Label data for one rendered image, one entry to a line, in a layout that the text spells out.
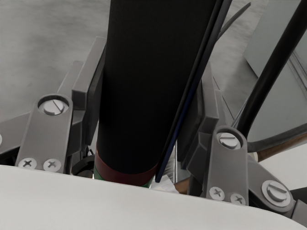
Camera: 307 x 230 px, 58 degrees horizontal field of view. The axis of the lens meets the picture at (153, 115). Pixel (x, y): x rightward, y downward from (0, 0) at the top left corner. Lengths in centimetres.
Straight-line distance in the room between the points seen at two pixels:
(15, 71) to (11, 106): 44
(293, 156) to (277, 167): 3
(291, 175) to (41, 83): 220
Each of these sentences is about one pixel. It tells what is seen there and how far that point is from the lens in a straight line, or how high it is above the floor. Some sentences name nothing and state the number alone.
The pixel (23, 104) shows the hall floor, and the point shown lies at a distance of 232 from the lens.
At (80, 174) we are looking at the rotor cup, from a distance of 40.
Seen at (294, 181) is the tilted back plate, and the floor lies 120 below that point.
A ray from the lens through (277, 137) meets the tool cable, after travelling 30.
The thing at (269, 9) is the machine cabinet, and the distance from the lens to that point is 327.
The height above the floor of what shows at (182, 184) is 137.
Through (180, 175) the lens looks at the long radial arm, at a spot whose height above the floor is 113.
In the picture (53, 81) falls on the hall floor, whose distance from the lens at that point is 252.
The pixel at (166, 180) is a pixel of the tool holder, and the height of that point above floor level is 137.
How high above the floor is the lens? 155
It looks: 42 degrees down
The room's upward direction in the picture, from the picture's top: 16 degrees clockwise
